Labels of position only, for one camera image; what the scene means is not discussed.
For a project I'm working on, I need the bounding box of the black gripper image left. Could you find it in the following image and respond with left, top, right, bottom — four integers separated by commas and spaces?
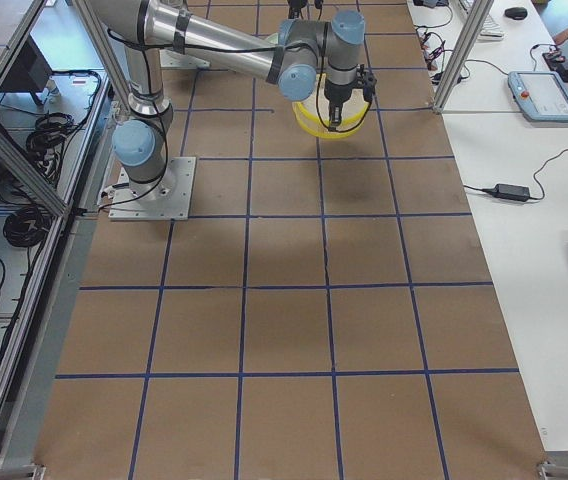
324, 64, 377, 131

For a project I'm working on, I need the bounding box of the yellow bottom steamer layer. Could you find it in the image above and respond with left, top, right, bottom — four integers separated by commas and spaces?
296, 116, 362, 140

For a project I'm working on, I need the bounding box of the teach pendant upper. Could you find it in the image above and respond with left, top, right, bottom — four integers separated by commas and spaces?
507, 71, 568, 123

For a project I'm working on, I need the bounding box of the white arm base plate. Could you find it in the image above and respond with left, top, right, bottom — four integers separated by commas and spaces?
108, 157, 196, 221

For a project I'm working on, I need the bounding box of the yellow top steamer layer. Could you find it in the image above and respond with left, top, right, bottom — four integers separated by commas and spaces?
292, 74, 369, 139

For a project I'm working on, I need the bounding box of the yellow steamer layer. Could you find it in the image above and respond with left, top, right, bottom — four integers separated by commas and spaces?
292, 74, 369, 139
296, 116, 362, 140

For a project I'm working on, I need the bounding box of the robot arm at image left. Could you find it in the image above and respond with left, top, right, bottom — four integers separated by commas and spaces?
89, 1, 376, 206

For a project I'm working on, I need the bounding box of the black power adapter on table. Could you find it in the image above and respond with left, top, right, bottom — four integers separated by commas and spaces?
482, 183, 532, 202

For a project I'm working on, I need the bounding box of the aluminium frame post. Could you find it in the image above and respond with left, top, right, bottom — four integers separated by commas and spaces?
433, 0, 493, 114

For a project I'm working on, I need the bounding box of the black computer mouse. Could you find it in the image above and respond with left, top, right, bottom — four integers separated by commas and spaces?
503, 6, 528, 21

